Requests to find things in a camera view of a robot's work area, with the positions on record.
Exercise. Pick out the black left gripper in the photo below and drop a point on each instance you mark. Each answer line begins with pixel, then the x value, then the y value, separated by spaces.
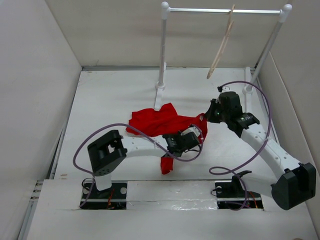
pixel 178 134

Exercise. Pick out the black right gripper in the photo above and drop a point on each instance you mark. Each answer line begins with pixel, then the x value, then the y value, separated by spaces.
pixel 209 115

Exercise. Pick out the red t shirt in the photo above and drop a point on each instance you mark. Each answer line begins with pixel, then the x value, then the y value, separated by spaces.
pixel 166 121

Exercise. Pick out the beige wooden hanger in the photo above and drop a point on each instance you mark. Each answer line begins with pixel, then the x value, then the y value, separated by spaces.
pixel 223 44

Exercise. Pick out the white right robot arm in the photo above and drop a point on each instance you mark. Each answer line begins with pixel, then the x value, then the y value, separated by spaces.
pixel 293 182

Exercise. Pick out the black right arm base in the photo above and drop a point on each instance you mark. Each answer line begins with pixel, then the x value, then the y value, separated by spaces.
pixel 231 195

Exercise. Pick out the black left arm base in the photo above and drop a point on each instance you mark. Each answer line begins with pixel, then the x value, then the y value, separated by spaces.
pixel 113 198

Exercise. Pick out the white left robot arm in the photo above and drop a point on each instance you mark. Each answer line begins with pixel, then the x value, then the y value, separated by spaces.
pixel 107 152

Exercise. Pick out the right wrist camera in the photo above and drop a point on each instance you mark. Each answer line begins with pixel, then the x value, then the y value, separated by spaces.
pixel 222 89

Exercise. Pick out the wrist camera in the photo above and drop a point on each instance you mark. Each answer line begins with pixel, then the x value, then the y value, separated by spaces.
pixel 192 129
pixel 222 89

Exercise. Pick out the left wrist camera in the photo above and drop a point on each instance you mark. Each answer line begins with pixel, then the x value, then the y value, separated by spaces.
pixel 192 129

